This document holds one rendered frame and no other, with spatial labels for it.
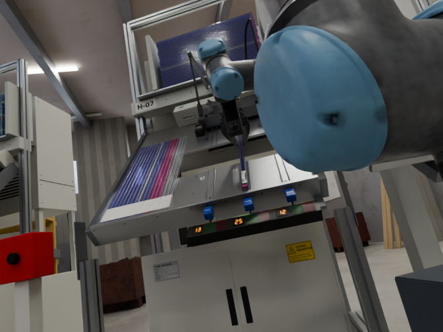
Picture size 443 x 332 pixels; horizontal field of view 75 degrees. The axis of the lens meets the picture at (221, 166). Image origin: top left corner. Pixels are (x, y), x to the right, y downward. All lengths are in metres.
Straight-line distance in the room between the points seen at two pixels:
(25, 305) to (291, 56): 1.21
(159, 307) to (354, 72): 1.11
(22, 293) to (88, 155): 10.08
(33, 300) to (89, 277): 0.37
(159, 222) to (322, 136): 0.70
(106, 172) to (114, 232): 10.02
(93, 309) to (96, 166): 10.18
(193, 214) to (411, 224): 0.59
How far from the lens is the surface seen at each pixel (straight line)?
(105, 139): 11.31
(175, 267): 1.17
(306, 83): 0.21
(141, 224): 0.88
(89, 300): 0.98
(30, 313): 1.30
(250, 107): 1.24
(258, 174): 0.88
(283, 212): 0.74
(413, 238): 0.95
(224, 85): 0.71
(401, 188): 0.95
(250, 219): 0.74
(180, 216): 0.83
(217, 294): 1.14
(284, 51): 0.23
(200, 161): 1.51
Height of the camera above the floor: 0.62
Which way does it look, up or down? 14 degrees up
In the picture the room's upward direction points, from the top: 11 degrees counter-clockwise
